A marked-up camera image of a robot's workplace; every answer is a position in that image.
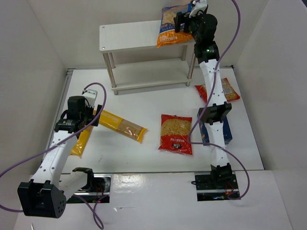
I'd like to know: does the blue orange pasta bag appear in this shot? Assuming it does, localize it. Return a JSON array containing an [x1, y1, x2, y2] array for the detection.
[[157, 3, 193, 48]]

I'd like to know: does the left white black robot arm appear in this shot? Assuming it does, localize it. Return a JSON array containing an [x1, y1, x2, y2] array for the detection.
[[17, 90, 102, 219]]

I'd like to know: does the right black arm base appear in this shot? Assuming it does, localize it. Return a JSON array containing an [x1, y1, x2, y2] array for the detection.
[[191, 173, 240, 202]]

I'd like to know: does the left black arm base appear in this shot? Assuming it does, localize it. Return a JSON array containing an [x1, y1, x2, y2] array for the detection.
[[59, 172, 111, 204]]

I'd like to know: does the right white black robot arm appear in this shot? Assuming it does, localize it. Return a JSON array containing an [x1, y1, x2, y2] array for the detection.
[[174, 10, 232, 187]]

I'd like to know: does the white two-tier shelf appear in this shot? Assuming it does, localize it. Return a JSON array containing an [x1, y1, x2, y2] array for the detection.
[[99, 21, 196, 94]]

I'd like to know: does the yellow Pastatime spaghetti pack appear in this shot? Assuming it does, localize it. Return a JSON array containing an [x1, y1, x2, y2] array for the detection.
[[99, 110, 147, 143]]

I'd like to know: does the yellow spaghetti pack with label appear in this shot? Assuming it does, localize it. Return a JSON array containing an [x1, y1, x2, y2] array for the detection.
[[70, 126, 93, 158]]

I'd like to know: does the red fusilli bag back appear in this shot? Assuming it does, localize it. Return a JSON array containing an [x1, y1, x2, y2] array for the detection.
[[195, 78, 240, 103]]

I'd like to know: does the red fusilli bag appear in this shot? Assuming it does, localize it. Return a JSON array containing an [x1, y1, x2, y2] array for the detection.
[[158, 114, 193, 155], [195, 78, 240, 103]]

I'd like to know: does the red fusilli bag front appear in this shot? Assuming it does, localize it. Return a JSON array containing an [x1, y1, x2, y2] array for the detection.
[[158, 114, 193, 155]]

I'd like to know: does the blue Barilla rigatoni box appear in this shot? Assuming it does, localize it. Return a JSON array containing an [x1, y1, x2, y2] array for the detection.
[[199, 117, 233, 145]]

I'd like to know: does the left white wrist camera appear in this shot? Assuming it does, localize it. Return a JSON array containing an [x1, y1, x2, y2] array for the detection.
[[82, 89, 97, 105]]

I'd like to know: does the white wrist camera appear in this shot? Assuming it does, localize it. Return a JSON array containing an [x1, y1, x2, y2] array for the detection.
[[82, 89, 97, 105], [189, 0, 208, 18]]

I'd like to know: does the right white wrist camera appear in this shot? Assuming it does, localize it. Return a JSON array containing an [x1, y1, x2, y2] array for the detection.
[[189, 0, 208, 18]]

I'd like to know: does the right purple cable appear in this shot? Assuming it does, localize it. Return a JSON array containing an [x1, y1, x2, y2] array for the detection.
[[187, 0, 251, 201]]

